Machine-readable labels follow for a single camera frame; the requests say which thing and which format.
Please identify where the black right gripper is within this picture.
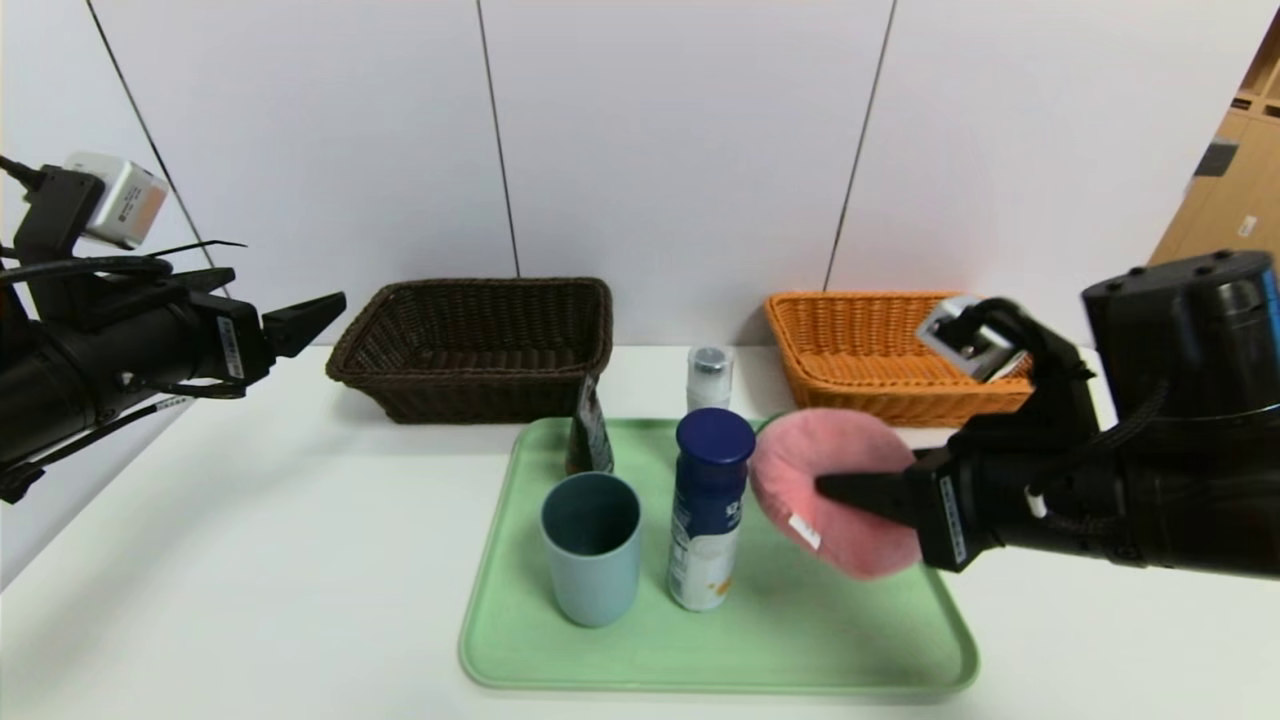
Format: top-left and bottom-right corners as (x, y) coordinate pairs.
(814, 428), (1130, 573)

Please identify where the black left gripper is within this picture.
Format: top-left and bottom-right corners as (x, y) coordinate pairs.
(41, 290), (347, 426)

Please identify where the pink plush peach toy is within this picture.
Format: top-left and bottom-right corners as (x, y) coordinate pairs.
(750, 408), (926, 581)

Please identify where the white bottle with blue cap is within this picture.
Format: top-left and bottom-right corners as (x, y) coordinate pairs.
(667, 407), (756, 612)

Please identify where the blue-grey plastic cup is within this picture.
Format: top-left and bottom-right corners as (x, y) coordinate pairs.
(541, 471), (643, 628)

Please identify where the orange wicker basket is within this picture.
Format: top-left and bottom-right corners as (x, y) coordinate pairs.
(764, 291), (1036, 429)

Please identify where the dark brown wicker basket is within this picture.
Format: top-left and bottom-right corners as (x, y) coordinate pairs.
(326, 278), (614, 425)

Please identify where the small white bottle silver cap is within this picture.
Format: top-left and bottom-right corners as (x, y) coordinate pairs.
(685, 345), (734, 411)

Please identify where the light green plastic tray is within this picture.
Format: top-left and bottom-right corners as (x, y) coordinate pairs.
(459, 417), (979, 693)

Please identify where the light wooden cabinet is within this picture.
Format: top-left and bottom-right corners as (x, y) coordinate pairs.
(1150, 40), (1280, 266)

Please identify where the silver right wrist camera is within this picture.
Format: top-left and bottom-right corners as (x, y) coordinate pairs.
(917, 295), (1031, 383)

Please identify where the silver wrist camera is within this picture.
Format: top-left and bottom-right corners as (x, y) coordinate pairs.
(917, 295), (1031, 383)
(62, 152), (171, 251)

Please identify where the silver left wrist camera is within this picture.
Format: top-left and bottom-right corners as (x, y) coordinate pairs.
(62, 152), (171, 251)

